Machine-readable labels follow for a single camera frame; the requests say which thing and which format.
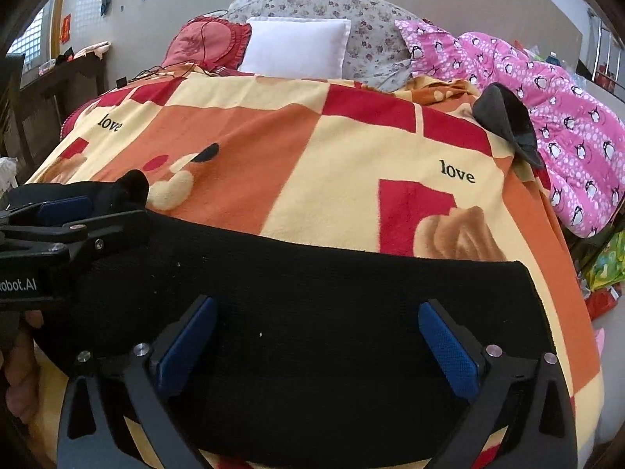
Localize white pillow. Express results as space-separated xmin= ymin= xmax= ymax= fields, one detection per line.
xmin=238 ymin=17 xmax=352 ymax=79

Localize dark wooden desk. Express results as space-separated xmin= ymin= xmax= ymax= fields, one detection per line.
xmin=9 ymin=52 xmax=108 ymax=172

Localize red ruffled cushion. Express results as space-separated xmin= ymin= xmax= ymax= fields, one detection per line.
xmin=161 ymin=16 xmax=252 ymax=70

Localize black pants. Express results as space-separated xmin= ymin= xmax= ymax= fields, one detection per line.
xmin=4 ymin=169 xmax=561 ymax=467

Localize red wall decoration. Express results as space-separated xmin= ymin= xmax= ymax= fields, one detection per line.
xmin=59 ymin=14 xmax=71 ymax=43

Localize dark grey cap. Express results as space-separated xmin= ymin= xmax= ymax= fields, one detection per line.
xmin=473 ymin=82 xmax=546 ymax=170

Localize floral padded headboard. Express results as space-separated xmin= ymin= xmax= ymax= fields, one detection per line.
xmin=227 ymin=0 xmax=416 ymax=92

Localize orange red love blanket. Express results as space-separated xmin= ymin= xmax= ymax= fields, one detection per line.
xmin=32 ymin=64 xmax=604 ymax=462

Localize person's left hand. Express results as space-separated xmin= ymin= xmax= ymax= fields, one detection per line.
xmin=2 ymin=330 xmax=39 ymax=424

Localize pink penguin quilt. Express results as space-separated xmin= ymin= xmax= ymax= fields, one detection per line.
xmin=395 ymin=19 xmax=624 ymax=238

